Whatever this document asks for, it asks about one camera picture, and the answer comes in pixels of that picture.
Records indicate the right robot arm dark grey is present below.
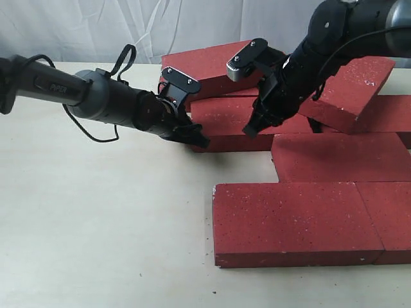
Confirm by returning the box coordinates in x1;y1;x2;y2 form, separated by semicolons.
243;1;410;138

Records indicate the white backdrop cloth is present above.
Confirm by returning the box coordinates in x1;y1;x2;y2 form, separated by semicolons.
1;0;318;64

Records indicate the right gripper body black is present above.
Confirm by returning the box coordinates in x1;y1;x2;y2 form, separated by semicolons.
252;51;324;127

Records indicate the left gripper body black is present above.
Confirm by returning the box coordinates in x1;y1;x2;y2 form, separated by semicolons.
134;92;193;141

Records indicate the red brick moved to row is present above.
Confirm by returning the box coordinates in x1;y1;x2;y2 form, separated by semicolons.
189;97;312;153

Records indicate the red brick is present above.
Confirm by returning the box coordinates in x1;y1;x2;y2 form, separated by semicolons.
356;182;410;265
212;182;384;268
313;94;411;150
271;133;410;182
299;56;395;133
161;40;261;101

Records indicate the left robot arm dark grey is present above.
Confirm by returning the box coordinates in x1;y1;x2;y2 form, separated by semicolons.
1;55;210;148

